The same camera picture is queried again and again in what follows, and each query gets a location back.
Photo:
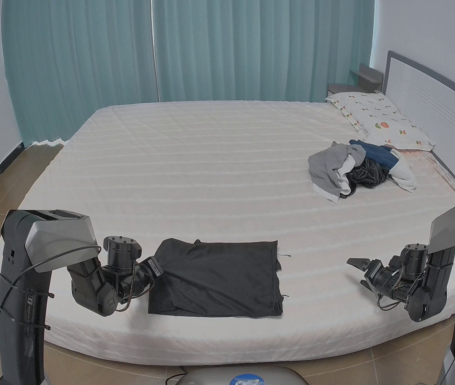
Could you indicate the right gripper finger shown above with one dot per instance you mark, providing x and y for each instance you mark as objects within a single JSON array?
[
  {"x": 368, "y": 287},
  {"x": 361, "y": 264}
]

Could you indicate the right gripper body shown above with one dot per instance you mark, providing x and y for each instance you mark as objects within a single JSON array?
[{"x": 384, "y": 277}]

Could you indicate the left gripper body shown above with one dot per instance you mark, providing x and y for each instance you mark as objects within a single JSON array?
[{"x": 149, "y": 271}]

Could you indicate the black garment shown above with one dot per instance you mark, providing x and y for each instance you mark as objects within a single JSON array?
[{"x": 219, "y": 275}]

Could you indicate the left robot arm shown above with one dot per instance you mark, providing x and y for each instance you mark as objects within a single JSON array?
[{"x": 22, "y": 295}]

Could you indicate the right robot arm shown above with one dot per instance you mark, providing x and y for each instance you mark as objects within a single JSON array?
[{"x": 436, "y": 279}]

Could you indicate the pile of clothes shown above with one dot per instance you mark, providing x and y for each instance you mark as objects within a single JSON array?
[{"x": 327, "y": 167}]

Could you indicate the bed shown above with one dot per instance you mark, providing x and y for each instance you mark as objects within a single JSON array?
[{"x": 211, "y": 167}]

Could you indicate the white printed pillow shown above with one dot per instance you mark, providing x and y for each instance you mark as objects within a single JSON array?
[{"x": 380, "y": 118}]

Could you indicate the grey bedside table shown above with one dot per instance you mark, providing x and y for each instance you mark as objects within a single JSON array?
[{"x": 367, "y": 76}]

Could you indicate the blue-green curtain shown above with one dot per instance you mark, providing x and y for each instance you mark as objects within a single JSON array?
[
  {"x": 79, "y": 54},
  {"x": 259, "y": 38}
]

